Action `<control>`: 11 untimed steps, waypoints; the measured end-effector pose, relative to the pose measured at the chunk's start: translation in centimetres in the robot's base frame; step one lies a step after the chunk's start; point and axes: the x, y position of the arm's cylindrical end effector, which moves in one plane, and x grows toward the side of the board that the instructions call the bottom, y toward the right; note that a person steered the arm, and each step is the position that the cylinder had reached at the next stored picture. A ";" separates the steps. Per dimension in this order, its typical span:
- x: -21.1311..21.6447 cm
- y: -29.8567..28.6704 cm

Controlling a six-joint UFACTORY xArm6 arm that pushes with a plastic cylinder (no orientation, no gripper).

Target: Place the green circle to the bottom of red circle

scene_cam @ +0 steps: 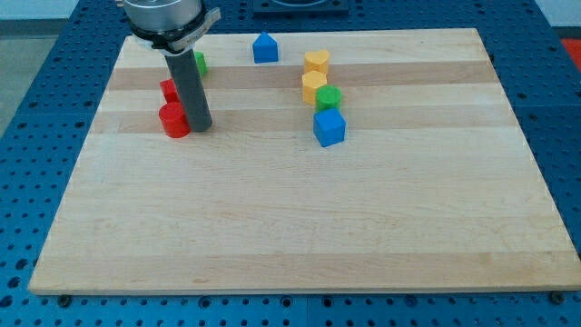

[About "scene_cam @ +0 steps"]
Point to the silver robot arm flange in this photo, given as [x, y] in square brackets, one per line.
[170, 26]

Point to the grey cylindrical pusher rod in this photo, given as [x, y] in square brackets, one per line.
[188, 82]

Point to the yellow heart block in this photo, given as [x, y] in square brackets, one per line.
[317, 61]

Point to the red block behind rod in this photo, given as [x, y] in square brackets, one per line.
[169, 91]

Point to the red cylinder block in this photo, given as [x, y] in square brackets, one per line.
[173, 120]

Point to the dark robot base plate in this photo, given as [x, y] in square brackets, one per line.
[299, 6]

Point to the blue house-shaped block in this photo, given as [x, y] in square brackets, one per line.
[265, 49]

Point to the wooden board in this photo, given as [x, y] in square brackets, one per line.
[434, 188]

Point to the yellow hexagon block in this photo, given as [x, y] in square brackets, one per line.
[311, 82]

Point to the green block behind rod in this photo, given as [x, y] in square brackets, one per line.
[201, 63]

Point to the blue cube block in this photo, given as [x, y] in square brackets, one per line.
[329, 127]

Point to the green cylinder block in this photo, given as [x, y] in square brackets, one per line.
[328, 97]

